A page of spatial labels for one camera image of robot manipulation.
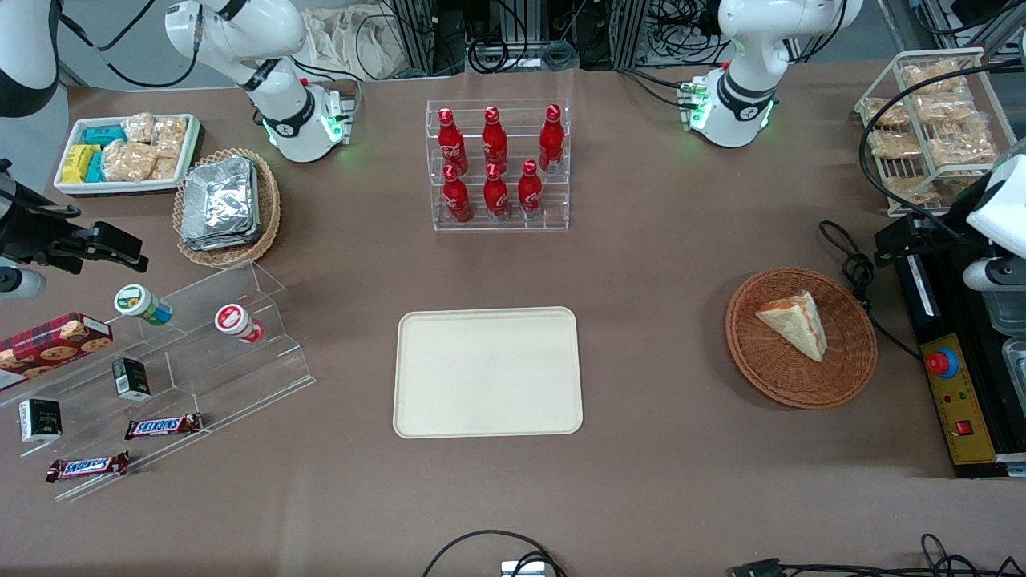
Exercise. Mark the clear acrylic bottle rack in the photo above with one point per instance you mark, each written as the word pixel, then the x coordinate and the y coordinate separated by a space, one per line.
pixel 513 220

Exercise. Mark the black control box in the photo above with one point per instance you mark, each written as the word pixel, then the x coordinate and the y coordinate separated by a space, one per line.
pixel 974 377

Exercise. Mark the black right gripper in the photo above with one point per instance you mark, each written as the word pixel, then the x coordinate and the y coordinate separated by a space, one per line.
pixel 30 234

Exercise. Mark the triangular sandwich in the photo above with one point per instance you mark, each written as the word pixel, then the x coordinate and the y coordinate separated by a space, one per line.
pixel 797 324

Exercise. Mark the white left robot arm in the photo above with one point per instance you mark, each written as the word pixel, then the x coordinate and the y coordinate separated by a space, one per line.
pixel 741 88

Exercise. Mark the red cola bottle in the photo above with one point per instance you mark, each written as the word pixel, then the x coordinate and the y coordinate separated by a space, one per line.
pixel 494 140
pixel 551 140
pixel 457 199
pixel 451 144
pixel 530 192
pixel 496 196

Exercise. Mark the silver foil pack stack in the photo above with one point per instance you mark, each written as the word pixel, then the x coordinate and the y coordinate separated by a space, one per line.
pixel 220 204

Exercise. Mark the round brown wicker basket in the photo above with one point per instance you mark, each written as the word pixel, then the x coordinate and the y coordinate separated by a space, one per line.
pixel 769 369

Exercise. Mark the teal snack pack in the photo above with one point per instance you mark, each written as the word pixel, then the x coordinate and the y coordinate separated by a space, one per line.
pixel 95 167
pixel 104 135

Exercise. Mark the green lid cup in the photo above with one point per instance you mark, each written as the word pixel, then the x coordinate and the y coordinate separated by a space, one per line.
pixel 140 303

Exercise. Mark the red emergency stop button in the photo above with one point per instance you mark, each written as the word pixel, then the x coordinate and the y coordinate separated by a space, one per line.
pixel 943 364

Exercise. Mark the small silver device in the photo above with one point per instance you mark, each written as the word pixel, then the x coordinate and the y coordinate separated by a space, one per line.
pixel 523 569

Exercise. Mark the clear acrylic stepped shelf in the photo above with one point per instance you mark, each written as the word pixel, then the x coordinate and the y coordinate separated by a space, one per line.
pixel 240 377

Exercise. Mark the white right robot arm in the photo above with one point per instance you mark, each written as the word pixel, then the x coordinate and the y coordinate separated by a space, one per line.
pixel 280 112

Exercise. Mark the small black carton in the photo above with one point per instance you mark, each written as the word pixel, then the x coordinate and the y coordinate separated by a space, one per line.
pixel 131 379
pixel 40 421

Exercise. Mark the red lid cup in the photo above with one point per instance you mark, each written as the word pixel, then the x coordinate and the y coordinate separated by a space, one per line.
pixel 236 322

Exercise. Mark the oval light wicker basket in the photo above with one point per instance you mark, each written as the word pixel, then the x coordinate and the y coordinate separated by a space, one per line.
pixel 268 208

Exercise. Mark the clear rice cracker bag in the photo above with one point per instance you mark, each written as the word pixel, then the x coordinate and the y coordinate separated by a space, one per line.
pixel 170 136
pixel 163 168
pixel 139 128
pixel 128 160

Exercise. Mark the clear plastic container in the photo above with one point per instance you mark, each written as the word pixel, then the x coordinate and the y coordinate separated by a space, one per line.
pixel 1006 312
pixel 1016 365

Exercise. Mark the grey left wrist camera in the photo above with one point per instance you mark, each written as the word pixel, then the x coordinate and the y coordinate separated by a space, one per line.
pixel 990 275

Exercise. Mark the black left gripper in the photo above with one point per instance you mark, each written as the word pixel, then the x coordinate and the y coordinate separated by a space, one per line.
pixel 936 229

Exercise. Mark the white cloth bag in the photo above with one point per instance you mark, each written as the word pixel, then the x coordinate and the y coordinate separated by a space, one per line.
pixel 345 40

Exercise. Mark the red cookie box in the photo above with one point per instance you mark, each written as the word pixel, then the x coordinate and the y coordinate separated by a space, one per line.
pixel 52 344

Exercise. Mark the brown snickers bar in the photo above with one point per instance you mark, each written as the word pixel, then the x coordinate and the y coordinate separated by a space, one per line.
pixel 86 466
pixel 163 426

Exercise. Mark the aluminium equipment frame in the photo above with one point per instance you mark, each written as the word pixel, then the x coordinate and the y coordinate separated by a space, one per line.
pixel 521 24

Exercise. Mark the bagged bread pack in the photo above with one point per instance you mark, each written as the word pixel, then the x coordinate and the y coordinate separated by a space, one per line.
pixel 944 108
pixel 894 144
pixel 931 74
pixel 888 112
pixel 962 144
pixel 910 188

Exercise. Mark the yellow snack pack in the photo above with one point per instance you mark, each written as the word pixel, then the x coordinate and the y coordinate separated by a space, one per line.
pixel 78 163

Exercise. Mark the white rectangular snack tray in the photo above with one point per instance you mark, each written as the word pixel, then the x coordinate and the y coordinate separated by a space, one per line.
pixel 72 188

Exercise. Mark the cream rectangular tray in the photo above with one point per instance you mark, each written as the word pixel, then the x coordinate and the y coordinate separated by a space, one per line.
pixel 487 373

